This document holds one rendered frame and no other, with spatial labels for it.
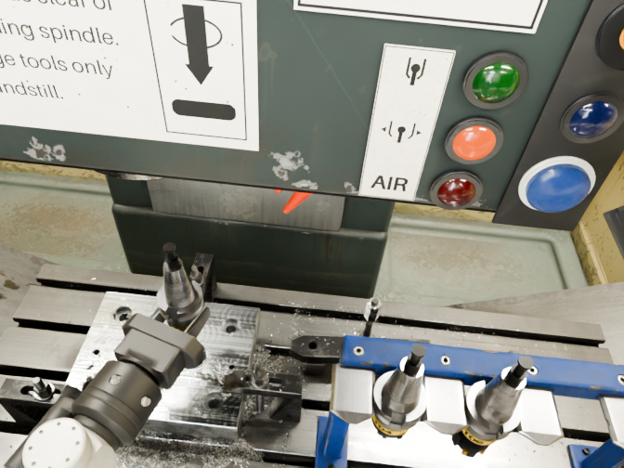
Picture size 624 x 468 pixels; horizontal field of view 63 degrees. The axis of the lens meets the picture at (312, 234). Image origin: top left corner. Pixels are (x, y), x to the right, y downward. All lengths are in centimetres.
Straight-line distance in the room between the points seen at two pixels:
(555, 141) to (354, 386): 44
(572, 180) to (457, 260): 141
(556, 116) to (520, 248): 155
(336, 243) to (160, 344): 66
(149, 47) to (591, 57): 19
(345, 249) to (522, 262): 67
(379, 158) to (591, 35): 10
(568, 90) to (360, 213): 100
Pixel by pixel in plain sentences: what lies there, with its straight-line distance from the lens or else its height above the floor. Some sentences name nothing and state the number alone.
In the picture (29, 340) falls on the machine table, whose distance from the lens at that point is 114.
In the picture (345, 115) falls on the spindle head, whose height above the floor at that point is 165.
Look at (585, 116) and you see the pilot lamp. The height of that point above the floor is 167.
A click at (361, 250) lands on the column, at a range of 130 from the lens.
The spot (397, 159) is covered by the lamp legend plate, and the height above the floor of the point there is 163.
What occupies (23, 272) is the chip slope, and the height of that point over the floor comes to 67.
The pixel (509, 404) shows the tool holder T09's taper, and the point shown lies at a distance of 63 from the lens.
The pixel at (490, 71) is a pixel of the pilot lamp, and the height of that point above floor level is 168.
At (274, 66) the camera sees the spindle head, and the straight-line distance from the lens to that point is 24.
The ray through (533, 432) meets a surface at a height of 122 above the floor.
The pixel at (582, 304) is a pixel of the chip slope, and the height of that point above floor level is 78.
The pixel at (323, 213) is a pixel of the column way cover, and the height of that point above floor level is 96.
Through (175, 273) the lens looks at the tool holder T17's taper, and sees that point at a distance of 70.
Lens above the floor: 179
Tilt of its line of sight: 47 degrees down
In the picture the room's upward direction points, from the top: 5 degrees clockwise
